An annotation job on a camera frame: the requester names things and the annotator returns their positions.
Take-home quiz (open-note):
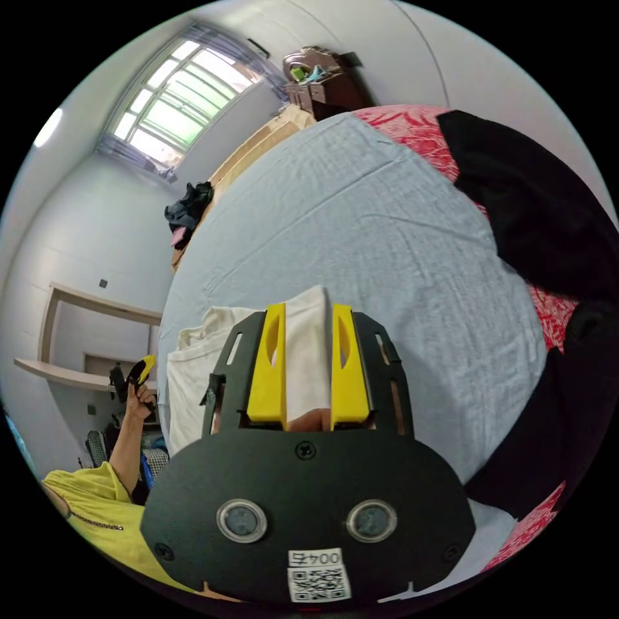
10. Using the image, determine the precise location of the ceiling lamp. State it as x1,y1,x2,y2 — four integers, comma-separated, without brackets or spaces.
32,108,64,148

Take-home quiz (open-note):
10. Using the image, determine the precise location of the person's left hand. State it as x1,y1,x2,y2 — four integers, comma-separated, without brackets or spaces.
125,382,159,422

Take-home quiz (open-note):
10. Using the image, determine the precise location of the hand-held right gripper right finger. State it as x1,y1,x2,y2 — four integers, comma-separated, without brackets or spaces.
331,304,373,421

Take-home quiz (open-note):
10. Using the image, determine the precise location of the pile of clothes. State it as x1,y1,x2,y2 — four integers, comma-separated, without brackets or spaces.
164,181,215,250

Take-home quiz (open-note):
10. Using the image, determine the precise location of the person's body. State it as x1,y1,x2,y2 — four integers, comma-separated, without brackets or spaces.
40,460,242,604

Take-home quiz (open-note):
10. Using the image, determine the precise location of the dark wooden cupboard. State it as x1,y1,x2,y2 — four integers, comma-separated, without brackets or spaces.
282,45,374,123

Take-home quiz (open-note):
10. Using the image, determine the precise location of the black garment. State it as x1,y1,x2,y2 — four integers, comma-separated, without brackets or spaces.
437,110,619,519

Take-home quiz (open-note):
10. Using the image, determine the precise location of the person's left forearm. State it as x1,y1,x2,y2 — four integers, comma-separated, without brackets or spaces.
106,415,148,490

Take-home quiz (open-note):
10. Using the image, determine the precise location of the window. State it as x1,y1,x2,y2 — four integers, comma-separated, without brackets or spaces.
95,23,273,182

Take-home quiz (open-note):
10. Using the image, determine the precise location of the bed with light blue sheet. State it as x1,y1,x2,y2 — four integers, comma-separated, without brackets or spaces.
157,104,584,605

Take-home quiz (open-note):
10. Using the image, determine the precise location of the white t-shirt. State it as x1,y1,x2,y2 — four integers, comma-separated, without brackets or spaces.
166,284,335,455

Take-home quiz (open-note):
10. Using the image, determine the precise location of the person's right hand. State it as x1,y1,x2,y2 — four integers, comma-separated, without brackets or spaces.
288,408,333,433

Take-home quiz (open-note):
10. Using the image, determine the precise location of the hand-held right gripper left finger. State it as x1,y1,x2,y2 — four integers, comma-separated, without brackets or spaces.
246,303,288,421

